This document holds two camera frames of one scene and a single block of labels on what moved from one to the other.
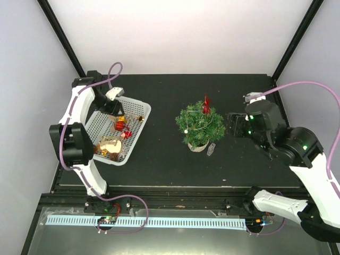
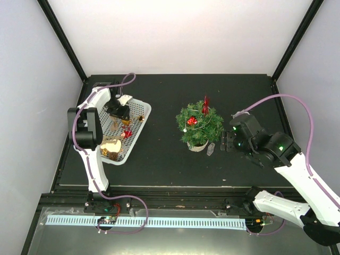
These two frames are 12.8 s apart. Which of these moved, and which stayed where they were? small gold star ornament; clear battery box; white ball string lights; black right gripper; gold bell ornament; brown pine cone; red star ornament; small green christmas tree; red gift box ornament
Moved: red gift box ornament; black right gripper; white ball string lights
Stayed: brown pine cone; red star ornament; gold bell ornament; clear battery box; small gold star ornament; small green christmas tree
